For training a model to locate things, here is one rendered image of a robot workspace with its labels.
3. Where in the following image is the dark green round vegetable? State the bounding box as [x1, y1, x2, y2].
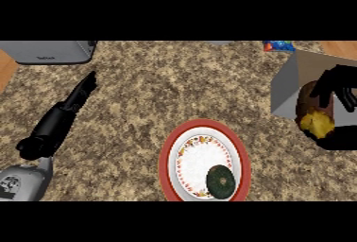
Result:
[206, 164, 238, 200]

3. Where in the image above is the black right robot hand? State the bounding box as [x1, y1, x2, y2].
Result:
[309, 64, 357, 151]

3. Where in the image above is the red-rimmed white floral plate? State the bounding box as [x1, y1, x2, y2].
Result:
[158, 118, 254, 202]

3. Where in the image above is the brown sweet potato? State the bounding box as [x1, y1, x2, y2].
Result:
[294, 79, 338, 142]

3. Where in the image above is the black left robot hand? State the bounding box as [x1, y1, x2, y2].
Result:
[15, 70, 99, 162]

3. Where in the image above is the grey toaster appliance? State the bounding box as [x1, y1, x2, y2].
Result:
[0, 40, 99, 66]

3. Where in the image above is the open cardboard box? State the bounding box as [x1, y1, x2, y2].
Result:
[269, 49, 357, 128]

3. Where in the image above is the blue and orange snack bag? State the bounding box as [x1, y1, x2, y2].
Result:
[263, 40, 297, 53]

